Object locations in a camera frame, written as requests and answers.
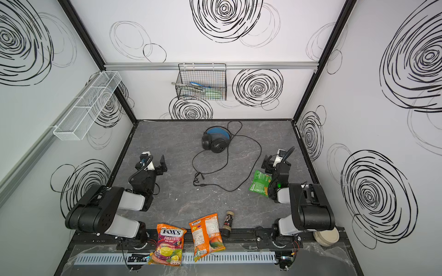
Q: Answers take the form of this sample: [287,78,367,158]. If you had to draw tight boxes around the Fox's fruits candy bag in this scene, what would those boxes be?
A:
[148,224,187,266]

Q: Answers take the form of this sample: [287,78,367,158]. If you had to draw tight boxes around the orange snack bag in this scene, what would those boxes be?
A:
[189,213,226,262]

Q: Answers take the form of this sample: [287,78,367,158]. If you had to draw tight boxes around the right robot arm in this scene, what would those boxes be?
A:
[261,155,336,247]

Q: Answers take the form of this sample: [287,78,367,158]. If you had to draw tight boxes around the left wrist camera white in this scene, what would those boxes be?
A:
[140,151,155,171]

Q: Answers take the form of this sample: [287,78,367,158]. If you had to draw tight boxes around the black and blue headphones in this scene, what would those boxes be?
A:
[201,126,233,154]

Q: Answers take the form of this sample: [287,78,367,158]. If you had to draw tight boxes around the blue item in basket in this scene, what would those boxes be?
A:
[190,82,206,88]

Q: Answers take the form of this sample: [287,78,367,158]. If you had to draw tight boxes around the small dark spice bottle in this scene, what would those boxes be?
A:
[221,210,235,238]

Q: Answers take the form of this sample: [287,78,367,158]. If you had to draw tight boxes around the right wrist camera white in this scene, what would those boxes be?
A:
[273,149,287,167]

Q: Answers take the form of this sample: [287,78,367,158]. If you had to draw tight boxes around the aluminium wall rail left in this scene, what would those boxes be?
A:
[0,70,104,208]

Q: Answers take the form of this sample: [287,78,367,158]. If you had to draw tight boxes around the green snack bag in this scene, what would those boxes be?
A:
[249,170,272,197]

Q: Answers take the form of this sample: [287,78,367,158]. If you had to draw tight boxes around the green item in basket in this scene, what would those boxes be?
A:
[178,86,226,101]

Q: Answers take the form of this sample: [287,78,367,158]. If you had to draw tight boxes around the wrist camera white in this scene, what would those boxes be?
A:
[140,151,155,171]
[273,149,287,167]

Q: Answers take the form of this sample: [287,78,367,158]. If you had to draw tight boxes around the aluminium wall rail back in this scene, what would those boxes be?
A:
[104,61,319,71]

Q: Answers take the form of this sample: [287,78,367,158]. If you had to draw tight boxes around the black headphone cable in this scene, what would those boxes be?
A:
[191,120,263,193]

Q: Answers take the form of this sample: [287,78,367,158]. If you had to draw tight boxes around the aluminium wall rail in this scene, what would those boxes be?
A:
[0,70,104,208]
[104,61,319,71]

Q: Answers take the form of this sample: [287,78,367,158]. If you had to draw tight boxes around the black wire basket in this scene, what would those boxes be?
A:
[173,69,227,101]

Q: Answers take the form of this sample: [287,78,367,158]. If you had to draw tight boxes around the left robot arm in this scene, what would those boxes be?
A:
[65,151,168,250]

